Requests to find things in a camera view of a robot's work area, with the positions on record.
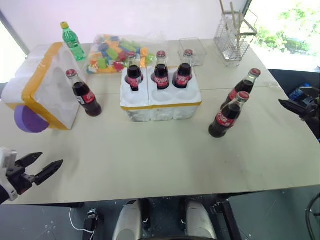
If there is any clear plastic container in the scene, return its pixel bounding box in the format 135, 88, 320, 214
177, 37, 208, 67

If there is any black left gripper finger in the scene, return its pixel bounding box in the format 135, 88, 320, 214
15, 151, 44, 171
31, 159, 64, 186

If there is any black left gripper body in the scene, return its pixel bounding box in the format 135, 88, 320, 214
6, 161, 36, 196

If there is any thin white cable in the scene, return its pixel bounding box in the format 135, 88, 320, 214
68, 206, 96, 236

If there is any black table frame leg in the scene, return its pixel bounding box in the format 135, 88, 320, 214
209, 194, 242, 240

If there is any metal wire basket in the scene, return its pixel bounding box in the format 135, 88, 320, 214
213, 11, 258, 68

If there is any green plastic bottle yellow cap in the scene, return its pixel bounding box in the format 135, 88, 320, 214
59, 21, 87, 62

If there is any wooden stick frame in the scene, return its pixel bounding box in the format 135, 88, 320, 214
219, 0, 258, 49

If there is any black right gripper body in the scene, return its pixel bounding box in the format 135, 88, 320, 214
301, 94, 320, 123

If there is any white foam block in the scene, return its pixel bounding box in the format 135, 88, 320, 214
0, 41, 87, 131

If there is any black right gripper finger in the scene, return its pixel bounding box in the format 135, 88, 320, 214
298, 86, 320, 98
278, 98, 305, 117

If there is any white foam bottle crate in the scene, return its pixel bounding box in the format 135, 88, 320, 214
119, 64, 203, 123

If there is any glass cola bottle red cap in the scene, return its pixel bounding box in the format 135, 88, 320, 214
208, 90, 251, 139
150, 50, 170, 91
65, 68, 103, 118
124, 51, 145, 92
172, 49, 194, 90
219, 67, 262, 111

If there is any purple round disc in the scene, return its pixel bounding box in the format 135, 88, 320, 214
13, 104, 50, 134

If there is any silver rounded robot leg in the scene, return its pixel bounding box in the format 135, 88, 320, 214
111, 199, 151, 240
177, 197, 218, 240

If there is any black cable loop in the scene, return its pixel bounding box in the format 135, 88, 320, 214
305, 191, 320, 240

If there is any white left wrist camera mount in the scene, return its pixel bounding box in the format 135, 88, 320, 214
0, 147, 20, 202

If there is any blue printed package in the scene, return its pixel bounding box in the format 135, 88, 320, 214
288, 87, 309, 101

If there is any small black device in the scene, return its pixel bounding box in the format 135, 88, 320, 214
83, 207, 100, 233

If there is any clear bag of colourful blocks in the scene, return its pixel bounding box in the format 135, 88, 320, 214
85, 33, 151, 75

